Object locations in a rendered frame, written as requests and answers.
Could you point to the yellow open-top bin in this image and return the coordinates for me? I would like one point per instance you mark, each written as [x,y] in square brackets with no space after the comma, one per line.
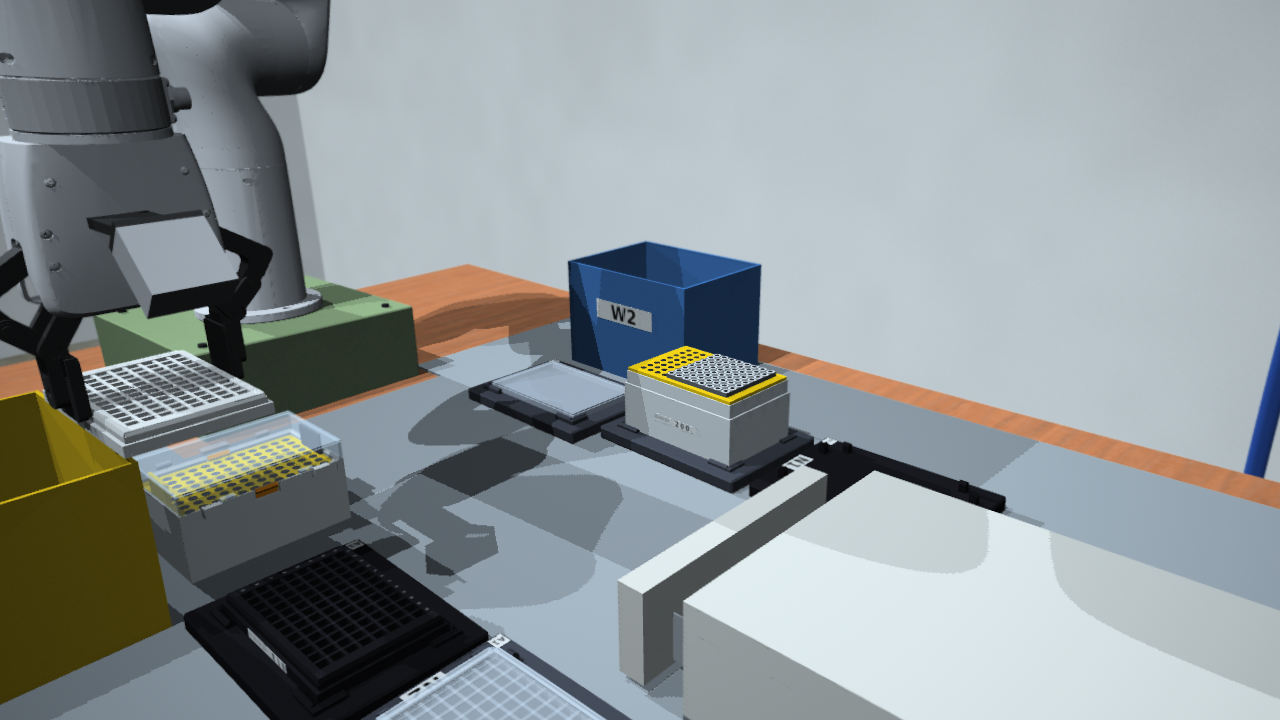
[80,576]

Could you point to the blue open-top bin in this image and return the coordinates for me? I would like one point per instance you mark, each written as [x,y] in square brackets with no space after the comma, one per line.
[637,302]

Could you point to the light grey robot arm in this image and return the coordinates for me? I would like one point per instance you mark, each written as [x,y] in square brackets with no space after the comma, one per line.
[224,53]

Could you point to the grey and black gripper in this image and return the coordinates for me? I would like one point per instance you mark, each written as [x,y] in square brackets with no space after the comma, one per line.
[94,175]

